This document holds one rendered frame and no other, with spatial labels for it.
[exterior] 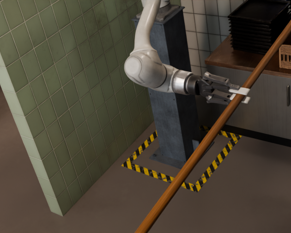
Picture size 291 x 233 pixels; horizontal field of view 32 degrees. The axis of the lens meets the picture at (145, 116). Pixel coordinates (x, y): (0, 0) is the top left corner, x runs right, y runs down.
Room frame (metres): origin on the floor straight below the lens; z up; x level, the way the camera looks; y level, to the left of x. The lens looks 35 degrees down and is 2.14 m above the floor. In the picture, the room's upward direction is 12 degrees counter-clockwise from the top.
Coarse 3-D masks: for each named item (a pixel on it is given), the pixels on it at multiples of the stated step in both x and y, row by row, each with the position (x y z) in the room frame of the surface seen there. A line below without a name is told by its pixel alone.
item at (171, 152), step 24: (168, 24) 2.51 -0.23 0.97; (168, 48) 2.48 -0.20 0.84; (168, 96) 2.51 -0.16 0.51; (192, 96) 2.60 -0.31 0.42; (168, 120) 2.53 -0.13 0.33; (192, 120) 2.57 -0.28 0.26; (144, 144) 2.77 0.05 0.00; (168, 144) 2.56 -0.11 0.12; (192, 144) 2.54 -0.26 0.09; (144, 168) 2.52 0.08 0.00
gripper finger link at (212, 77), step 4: (208, 72) 1.58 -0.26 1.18; (204, 76) 1.56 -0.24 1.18; (208, 76) 1.56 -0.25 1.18; (212, 76) 1.56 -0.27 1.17; (216, 76) 1.55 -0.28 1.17; (212, 80) 1.54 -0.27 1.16; (216, 80) 1.53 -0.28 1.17; (220, 80) 1.52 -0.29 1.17; (224, 80) 1.52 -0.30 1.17; (224, 84) 1.51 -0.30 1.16
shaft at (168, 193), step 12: (288, 24) 1.85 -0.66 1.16; (276, 48) 1.71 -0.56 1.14; (264, 60) 1.64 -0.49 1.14; (252, 72) 1.59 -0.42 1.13; (252, 84) 1.53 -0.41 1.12; (240, 96) 1.47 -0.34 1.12; (228, 108) 1.41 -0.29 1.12; (216, 132) 1.31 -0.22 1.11; (204, 144) 1.26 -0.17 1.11; (192, 156) 1.22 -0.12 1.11; (192, 168) 1.18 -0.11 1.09; (180, 180) 1.14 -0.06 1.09; (168, 192) 1.10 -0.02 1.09; (156, 204) 1.06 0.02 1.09; (156, 216) 1.03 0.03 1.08; (144, 228) 0.99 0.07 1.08
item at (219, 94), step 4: (204, 92) 1.57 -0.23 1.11; (208, 92) 1.56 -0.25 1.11; (212, 92) 1.56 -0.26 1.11; (216, 92) 1.55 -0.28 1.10; (220, 92) 1.55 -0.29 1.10; (224, 92) 1.55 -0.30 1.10; (212, 96) 1.55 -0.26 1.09; (216, 96) 1.54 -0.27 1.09; (220, 96) 1.53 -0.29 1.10; (224, 96) 1.53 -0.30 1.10; (228, 96) 1.53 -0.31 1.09; (228, 100) 1.51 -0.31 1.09
